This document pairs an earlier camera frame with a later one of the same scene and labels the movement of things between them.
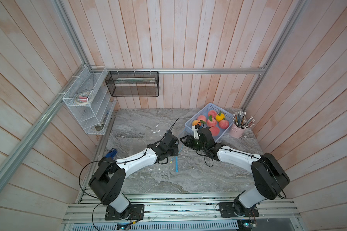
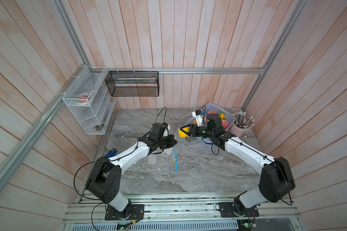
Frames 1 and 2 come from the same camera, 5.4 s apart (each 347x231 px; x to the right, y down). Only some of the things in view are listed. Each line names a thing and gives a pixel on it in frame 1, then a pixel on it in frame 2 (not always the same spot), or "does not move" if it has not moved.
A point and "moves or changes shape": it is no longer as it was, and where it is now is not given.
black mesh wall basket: [134, 83] does not move
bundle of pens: [238, 118] does not move
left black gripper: [175, 148] → [171, 139]
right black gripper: [188, 142] → [195, 127]
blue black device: [112, 153] does not move
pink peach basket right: [223, 124] does not move
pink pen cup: [236, 131] does not move
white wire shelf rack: [91, 99] does not move
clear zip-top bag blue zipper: [174, 159] moves or changes shape
